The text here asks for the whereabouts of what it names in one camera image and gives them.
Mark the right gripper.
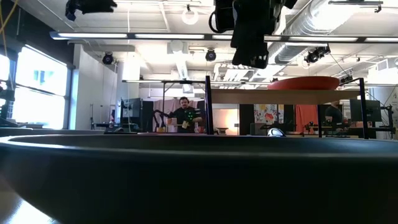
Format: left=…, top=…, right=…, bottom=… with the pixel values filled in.
left=214, top=0, right=277, bottom=70

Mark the orange plate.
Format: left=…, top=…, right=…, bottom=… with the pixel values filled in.
left=267, top=76, right=340, bottom=91

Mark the long ceiling light bar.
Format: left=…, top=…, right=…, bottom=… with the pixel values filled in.
left=49, top=30, right=398, bottom=44

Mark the colourful poster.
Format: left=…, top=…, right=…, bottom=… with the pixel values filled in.
left=254, top=104, right=284, bottom=124

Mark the round white pendant lamp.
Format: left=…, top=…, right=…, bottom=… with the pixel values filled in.
left=181, top=4, right=200, bottom=26

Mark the white rounded object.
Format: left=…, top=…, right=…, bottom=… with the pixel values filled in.
left=267, top=127, right=286, bottom=138

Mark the orange curtain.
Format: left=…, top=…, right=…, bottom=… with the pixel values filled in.
left=295, top=105, right=318, bottom=133

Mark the person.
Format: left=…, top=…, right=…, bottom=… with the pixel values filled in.
left=169, top=96, right=205, bottom=134
left=325, top=101, right=345, bottom=131

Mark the beige curtain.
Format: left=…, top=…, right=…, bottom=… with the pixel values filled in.
left=152, top=99, right=200, bottom=133

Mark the black computer monitor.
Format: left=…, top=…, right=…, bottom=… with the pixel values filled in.
left=349, top=99, right=382, bottom=123
left=120, top=98, right=141, bottom=125

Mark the large bright window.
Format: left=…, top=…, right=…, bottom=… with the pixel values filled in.
left=0, top=45, right=74, bottom=130

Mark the black cabinet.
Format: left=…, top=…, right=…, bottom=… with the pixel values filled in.
left=141, top=100, right=155, bottom=133

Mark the black equipment stand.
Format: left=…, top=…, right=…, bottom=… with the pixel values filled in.
left=0, top=83, right=16, bottom=128

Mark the silver ventilation duct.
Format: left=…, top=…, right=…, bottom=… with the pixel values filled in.
left=274, top=0, right=361, bottom=65

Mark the black wire dish rack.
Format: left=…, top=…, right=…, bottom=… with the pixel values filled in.
left=205, top=75, right=370, bottom=140

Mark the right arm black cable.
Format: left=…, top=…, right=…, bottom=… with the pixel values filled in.
left=208, top=11, right=218, bottom=34

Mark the black overhead metal frame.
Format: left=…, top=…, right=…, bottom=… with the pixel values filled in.
left=122, top=79, right=315, bottom=129

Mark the yellow cable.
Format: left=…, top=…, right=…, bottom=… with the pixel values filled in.
left=0, top=0, right=19, bottom=47

